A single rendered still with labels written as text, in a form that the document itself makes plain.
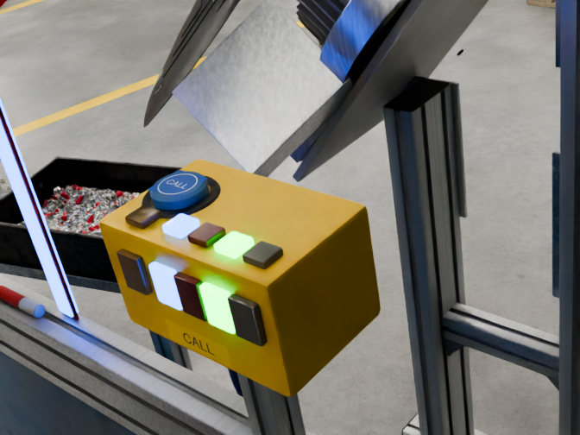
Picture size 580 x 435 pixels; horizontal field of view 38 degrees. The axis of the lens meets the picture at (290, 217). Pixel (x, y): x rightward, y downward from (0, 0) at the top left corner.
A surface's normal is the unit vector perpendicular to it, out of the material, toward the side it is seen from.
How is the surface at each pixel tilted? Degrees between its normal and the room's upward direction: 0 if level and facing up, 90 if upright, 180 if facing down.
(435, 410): 90
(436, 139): 90
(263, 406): 90
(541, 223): 0
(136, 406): 90
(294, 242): 0
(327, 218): 0
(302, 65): 55
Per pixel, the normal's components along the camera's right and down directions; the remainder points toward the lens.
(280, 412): 0.75, 0.23
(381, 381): -0.16, -0.84
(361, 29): -0.58, 0.42
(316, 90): -0.16, -0.04
